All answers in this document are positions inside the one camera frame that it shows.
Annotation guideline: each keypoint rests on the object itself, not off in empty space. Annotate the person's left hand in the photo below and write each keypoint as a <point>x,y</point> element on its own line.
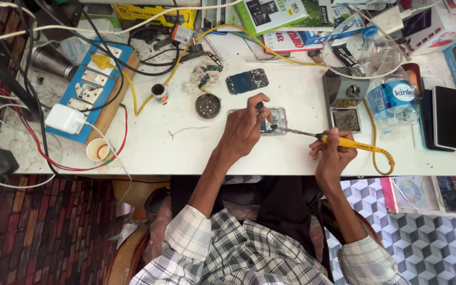
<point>242,130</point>

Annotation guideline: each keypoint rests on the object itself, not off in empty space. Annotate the thin metal screwdriver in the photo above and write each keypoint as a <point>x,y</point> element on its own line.
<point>269,60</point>

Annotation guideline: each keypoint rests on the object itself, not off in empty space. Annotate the black small packet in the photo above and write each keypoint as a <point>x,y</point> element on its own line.
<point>344,55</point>

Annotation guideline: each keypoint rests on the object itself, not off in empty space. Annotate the black smartphone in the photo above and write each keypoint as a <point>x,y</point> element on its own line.
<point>426,118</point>
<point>449,118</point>

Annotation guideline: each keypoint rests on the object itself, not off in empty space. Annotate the small white red box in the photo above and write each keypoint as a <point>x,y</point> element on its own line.
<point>182,34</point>

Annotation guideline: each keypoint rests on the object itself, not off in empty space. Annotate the black power adapter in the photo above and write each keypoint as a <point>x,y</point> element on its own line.
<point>1,162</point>

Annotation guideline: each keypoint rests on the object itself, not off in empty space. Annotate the wooden stool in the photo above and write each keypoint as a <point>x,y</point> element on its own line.
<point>127,253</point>

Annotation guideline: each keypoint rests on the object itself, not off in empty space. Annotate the white plug adapter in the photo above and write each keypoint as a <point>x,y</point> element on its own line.
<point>388,19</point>

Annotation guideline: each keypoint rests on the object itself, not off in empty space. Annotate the white spiral notebook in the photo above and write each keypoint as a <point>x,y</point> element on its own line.
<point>226,45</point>

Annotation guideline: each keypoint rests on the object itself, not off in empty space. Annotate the round metal flux tin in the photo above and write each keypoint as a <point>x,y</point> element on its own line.
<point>208,106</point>

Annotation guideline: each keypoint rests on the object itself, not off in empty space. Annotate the white charger adapter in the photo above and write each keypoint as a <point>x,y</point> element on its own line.
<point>65,118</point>

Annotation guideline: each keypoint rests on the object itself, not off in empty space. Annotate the black probe tool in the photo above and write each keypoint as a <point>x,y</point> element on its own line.
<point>180,49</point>

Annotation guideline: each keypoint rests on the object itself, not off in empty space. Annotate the small green circuit board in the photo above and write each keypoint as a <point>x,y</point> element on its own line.
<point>213,68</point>

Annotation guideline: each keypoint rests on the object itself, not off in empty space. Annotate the blue phone circuit board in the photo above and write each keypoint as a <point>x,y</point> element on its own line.
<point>247,81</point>

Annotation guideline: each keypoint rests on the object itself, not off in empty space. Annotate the yellow power plug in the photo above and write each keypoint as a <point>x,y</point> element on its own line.
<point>101,62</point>

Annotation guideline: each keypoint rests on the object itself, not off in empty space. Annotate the red white booklet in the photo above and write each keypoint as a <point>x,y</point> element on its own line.
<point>287,41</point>

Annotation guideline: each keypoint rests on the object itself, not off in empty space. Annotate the yellow cardboard box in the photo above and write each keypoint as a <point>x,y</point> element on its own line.
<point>149,14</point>

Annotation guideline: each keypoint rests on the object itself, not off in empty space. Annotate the phone board in clear frame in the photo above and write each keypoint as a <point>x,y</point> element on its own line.
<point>279,114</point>

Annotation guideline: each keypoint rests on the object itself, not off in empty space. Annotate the yellow soldering iron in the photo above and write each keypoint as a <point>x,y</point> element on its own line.
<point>360,145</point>

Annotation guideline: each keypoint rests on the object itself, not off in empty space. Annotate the person's checked shirt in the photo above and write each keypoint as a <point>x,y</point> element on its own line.
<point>232,253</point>

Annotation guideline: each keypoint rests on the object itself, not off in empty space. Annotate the steel flask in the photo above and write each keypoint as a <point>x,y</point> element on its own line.
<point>52,62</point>

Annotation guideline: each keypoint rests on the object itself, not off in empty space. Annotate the brown phone cover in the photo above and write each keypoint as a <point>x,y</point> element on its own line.
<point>414,77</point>

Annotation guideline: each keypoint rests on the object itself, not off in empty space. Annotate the shelf with discs and boxes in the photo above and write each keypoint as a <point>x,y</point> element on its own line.
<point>430,194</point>

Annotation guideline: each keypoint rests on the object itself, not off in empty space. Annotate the person's right hand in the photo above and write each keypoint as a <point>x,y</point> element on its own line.
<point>335,158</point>

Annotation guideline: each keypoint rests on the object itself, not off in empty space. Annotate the small flux bottle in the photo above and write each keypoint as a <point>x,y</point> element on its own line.
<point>160,94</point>

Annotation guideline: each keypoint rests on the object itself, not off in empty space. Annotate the green white battery box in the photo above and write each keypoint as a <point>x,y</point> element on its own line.
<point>269,14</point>

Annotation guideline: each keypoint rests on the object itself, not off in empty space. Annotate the paper cup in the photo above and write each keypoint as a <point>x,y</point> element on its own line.
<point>99,150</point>

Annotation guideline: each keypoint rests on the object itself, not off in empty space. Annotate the blue white package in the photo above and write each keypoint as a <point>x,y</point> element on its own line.
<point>331,29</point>

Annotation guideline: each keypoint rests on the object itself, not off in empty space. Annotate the blue socket extension board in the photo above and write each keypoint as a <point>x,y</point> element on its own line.
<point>89,91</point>

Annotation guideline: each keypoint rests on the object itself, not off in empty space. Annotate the clear water bottle blue label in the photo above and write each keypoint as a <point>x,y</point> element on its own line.
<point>392,91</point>

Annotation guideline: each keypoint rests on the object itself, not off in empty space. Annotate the white box red print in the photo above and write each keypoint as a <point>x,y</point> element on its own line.
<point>437,29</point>

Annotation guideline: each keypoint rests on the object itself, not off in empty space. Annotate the grey soldering iron stand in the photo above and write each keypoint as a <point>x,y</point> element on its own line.
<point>344,95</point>

